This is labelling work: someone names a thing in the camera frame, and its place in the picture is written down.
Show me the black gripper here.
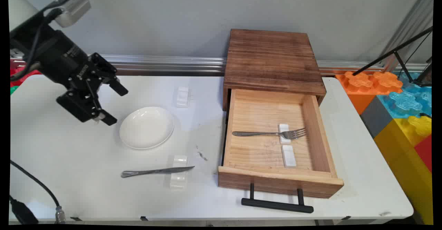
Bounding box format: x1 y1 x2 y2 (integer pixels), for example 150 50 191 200
10 29 129 126

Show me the steel table knife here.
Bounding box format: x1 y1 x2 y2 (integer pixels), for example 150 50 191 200
121 166 195 178

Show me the white round plate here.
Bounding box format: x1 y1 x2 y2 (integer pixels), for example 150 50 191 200
119 106 175 150

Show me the red foam block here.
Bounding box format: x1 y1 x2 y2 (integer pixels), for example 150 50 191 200
413 135 433 173
10 59 42 87

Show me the small white cutlery rest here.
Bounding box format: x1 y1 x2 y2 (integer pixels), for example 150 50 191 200
176 86 190 108

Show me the long white cutlery rest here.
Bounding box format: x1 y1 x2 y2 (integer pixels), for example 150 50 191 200
169 155 189 190

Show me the steel fork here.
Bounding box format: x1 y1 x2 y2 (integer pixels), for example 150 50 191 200
232 127 308 140

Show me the dark wooden drawer cabinet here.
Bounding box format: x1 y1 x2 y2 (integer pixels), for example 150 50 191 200
222 29 327 112

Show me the light wooden drawer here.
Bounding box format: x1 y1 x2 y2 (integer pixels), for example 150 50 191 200
218 89 345 199

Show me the white ceramic cutlery rest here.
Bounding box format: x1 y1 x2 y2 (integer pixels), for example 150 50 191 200
281 144 297 169
278 123 292 145

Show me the orange foam block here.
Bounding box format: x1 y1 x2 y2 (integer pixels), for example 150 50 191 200
334 71 404 115

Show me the grey foam block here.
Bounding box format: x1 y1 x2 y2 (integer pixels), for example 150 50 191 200
360 95 394 139

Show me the black tripod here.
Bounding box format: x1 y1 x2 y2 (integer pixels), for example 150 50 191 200
352 26 433 87

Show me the blue foam block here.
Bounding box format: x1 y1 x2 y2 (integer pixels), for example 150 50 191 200
376 72 433 119

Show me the aluminium wall rail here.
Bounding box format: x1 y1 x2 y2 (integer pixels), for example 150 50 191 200
10 49 429 77

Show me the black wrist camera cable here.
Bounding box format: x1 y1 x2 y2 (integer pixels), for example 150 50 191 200
10 0 80 82

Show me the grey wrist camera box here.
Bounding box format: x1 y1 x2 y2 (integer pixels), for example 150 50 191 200
52 0 92 28

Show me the black cable with silver connector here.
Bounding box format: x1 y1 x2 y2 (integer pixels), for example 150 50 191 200
10 160 67 223

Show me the black cable with thick plug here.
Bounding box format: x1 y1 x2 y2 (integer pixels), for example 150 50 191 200
10 195 39 225

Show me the black drawer handle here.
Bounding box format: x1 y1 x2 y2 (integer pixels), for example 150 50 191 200
241 183 314 214

